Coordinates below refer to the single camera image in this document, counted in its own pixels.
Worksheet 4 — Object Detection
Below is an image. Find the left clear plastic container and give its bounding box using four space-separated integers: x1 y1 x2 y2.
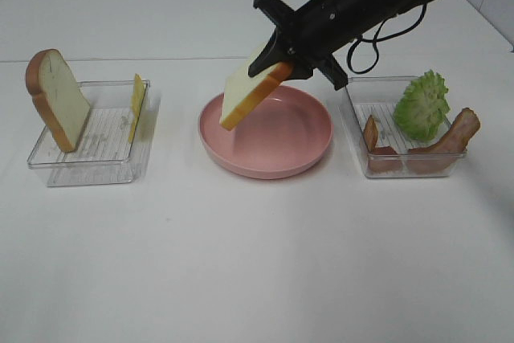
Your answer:
27 80 160 187

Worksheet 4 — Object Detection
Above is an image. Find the right black cable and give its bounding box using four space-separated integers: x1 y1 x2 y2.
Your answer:
345 3 428 75

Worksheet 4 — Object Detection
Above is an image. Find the green lettuce leaf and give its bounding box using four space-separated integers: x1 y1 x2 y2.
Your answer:
393 70 451 142

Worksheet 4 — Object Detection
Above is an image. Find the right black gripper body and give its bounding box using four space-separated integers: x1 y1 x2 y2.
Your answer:
253 0 363 90

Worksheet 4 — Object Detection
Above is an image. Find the bread slice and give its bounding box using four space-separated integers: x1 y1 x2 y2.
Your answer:
219 43 293 130
25 49 91 153

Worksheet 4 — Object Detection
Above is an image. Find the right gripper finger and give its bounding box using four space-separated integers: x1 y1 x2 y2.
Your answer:
286 61 313 80
247 33 292 77

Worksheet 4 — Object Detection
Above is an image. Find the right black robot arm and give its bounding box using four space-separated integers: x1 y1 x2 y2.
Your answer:
247 0 434 90

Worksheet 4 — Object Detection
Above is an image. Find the short bacon strip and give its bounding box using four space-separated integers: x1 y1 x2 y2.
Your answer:
363 115 402 174

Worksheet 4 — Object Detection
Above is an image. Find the right clear plastic container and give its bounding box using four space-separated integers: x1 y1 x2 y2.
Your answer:
339 76 467 178

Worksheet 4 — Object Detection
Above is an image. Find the pink round plate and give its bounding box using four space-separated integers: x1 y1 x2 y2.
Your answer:
198 85 333 180

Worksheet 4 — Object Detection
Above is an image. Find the long bacon strip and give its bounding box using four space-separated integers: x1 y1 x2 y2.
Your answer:
406 108 480 174

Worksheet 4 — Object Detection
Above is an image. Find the yellow cheese slice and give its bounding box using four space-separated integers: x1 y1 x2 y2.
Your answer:
128 73 146 143

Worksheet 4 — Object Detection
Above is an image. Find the clear plastic container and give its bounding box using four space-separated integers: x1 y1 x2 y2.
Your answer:
339 76 467 178
27 80 160 187

